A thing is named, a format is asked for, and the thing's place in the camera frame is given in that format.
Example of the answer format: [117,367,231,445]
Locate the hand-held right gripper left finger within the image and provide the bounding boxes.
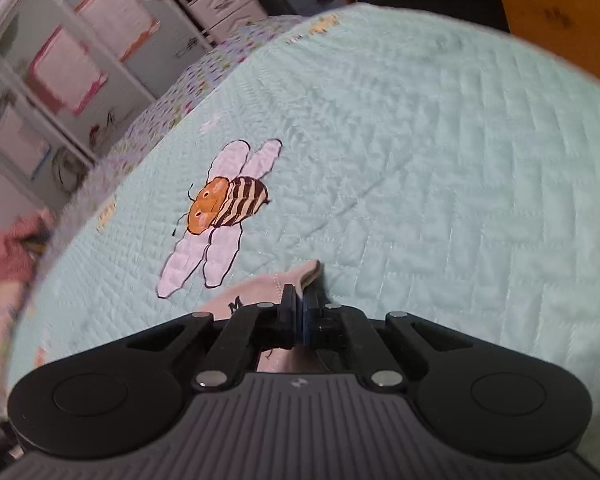
[125,284,298,392]

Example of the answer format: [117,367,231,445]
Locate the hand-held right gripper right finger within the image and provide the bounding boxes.
[302,287,473,391]

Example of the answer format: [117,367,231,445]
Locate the beige smiley print pants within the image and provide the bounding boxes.
[194,259,342,374]

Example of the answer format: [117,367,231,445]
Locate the green quilted bee blanket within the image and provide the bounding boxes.
[9,2,600,467]

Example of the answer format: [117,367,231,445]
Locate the floral bed sheet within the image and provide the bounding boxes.
[29,12,307,272]

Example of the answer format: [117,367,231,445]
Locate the red checkered cloth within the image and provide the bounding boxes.
[0,206,57,287]

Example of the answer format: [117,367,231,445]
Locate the white drawer cabinet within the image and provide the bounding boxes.
[186,0,269,37]

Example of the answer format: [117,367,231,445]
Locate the blue framed poster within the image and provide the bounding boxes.
[0,106,52,179]

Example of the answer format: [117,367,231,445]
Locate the pink framed poster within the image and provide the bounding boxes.
[26,24,109,117]

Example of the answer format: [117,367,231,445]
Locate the orange framed poster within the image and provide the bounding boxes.
[74,0,162,62]

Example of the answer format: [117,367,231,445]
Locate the white wardrobe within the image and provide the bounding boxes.
[0,0,217,212]

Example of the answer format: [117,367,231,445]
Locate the wooden nightstand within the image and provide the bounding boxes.
[489,0,600,92]

